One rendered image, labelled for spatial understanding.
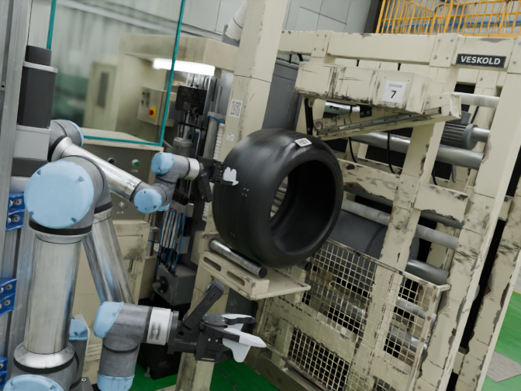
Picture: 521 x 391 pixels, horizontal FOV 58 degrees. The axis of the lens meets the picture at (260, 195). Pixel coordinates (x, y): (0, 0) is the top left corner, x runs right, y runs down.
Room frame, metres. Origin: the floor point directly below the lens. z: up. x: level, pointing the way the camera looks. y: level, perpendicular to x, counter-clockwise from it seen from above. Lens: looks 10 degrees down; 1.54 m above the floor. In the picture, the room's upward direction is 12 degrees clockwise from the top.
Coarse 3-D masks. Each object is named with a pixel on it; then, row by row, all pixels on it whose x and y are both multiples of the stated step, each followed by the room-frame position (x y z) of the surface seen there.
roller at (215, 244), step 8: (216, 240) 2.02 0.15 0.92; (216, 248) 1.98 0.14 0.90; (224, 248) 1.95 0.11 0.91; (232, 256) 1.90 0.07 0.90; (240, 256) 1.88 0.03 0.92; (240, 264) 1.86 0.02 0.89; (248, 264) 1.83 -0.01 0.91; (256, 264) 1.82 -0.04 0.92; (256, 272) 1.79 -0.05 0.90; (264, 272) 1.79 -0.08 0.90
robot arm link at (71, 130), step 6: (54, 120) 1.52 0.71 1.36; (60, 120) 1.55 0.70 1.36; (66, 120) 1.58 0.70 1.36; (60, 126) 1.49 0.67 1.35; (66, 126) 1.53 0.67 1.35; (72, 126) 1.57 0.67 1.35; (66, 132) 1.50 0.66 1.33; (72, 132) 1.55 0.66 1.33; (78, 132) 1.59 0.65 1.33; (72, 138) 1.54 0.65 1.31; (78, 138) 1.58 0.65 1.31; (78, 144) 1.59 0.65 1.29; (48, 162) 1.52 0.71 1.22
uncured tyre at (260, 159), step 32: (224, 160) 1.88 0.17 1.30; (256, 160) 1.77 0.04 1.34; (288, 160) 1.77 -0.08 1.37; (320, 160) 1.89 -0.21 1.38; (224, 192) 1.80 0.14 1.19; (256, 192) 1.71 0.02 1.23; (288, 192) 2.22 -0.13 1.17; (320, 192) 2.17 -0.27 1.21; (224, 224) 1.81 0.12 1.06; (256, 224) 1.71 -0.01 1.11; (288, 224) 2.20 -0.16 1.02; (320, 224) 2.12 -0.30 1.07; (256, 256) 1.78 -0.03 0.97; (288, 256) 1.85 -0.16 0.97
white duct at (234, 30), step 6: (246, 0) 2.63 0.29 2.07; (240, 6) 2.67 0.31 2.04; (246, 6) 2.62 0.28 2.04; (240, 12) 2.65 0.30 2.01; (234, 18) 2.68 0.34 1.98; (240, 18) 2.65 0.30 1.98; (228, 24) 2.73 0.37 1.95; (234, 24) 2.68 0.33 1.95; (240, 24) 2.66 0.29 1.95; (228, 30) 2.71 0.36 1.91; (234, 30) 2.68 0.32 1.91; (240, 30) 2.68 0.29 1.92; (234, 36) 2.70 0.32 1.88; (240, 36) 2.71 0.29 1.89
